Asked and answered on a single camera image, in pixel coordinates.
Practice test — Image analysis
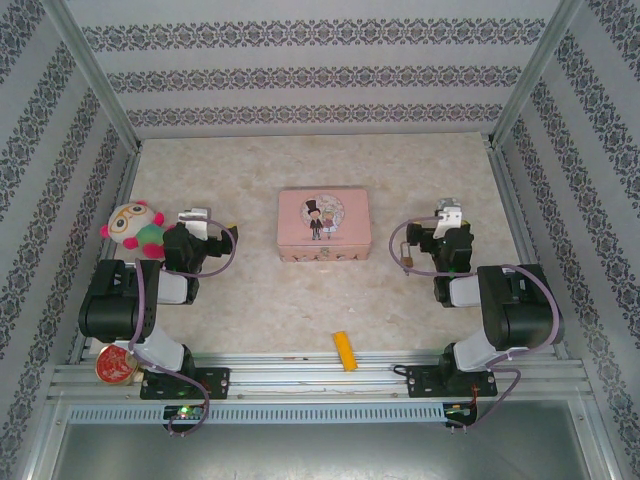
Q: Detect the yellow rectangular block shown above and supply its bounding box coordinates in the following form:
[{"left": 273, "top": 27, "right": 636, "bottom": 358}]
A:
[{"left": 332, "top": 330, "right": 360, "bottom": 372}]

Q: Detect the round red and gold tin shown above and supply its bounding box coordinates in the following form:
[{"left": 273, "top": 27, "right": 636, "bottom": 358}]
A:
[{"left": 94, "top": 342, "right": 145, "bottom": 387}]

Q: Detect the aluminium side rail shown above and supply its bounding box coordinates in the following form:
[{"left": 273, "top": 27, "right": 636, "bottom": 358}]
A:
[
  {"left": 69, "top": 147, "right": 142, "bottom": 366},
  {"left": 487, "top": 139, "right": 574, "bottom": 359}
]

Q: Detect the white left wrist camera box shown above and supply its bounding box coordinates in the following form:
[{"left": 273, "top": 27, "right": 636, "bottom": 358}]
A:
[{"left": 177, "top": 206, "right": 212, "bottom": 242}]

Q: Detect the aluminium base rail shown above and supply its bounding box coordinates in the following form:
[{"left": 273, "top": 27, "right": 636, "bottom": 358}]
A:
[{"left": 47, "top": 349, "right": 596, "bottom": 402}]

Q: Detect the grey metal panel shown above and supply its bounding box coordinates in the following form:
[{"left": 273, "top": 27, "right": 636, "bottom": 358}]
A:
[{"left": 49, "top": 422, "right": 616, "bottom": 480}]

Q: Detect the plush toy with glasses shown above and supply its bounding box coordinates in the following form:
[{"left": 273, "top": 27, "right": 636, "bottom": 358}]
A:
[{"left": 99, "top": 199, "right": 175, "bottom": 260}]

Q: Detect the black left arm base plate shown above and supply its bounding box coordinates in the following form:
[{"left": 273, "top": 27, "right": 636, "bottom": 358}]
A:
[{"left": 139, "top": 367, "right": 231, "bottom": 401}]

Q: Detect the pink cartoon tin box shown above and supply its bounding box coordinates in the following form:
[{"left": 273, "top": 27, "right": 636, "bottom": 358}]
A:
[{"left": 275, "top": 187, "right": 374, "bottom": 264}]

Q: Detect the aluminium frame post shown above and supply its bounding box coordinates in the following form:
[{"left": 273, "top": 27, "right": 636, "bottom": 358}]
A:
[
  {"left": 47, "top": 0, "right": 142, "bottom": 151},
  {"left": 489, "top": 0, "right": 586, "bottom": 149}
]

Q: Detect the grey slotted cable duct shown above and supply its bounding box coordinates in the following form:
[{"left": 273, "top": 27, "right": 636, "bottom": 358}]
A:
[{"left": 67, "top": 403, "right": 447, "bottom": 425}]

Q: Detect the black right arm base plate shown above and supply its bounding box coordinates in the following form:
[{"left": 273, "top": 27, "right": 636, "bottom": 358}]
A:
[{"left": 407, "top": 364, "right": 499, "bottom": 400}]

